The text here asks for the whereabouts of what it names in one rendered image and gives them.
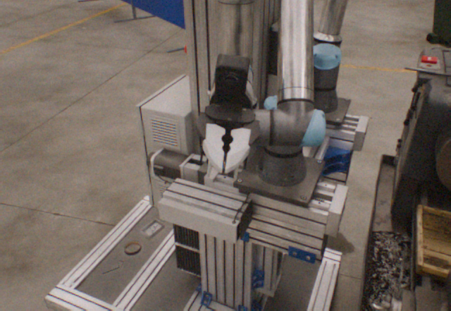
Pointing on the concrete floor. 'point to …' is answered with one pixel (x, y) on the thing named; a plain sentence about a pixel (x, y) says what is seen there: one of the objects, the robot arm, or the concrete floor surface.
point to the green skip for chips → (440, 22)
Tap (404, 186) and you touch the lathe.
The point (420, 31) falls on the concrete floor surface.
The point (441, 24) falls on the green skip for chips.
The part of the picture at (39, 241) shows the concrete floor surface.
